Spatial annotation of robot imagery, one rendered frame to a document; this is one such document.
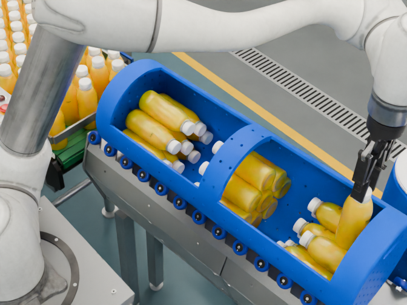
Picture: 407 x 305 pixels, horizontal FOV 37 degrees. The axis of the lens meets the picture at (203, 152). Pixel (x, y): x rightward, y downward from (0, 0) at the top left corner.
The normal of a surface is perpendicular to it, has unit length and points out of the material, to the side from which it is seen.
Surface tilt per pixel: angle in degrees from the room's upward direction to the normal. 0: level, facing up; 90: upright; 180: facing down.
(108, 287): 4
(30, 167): 68
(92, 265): 4
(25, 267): 88
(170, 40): 95
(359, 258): 38
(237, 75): 0
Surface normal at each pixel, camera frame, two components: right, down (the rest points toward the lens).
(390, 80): -0.66, 0.53
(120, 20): 0.25, 0.36
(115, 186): -0.63, 0.24
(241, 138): 0.00, -0.68
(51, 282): 0.25, -0.62
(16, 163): 0.32, 0.14
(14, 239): 0.81, 0.09
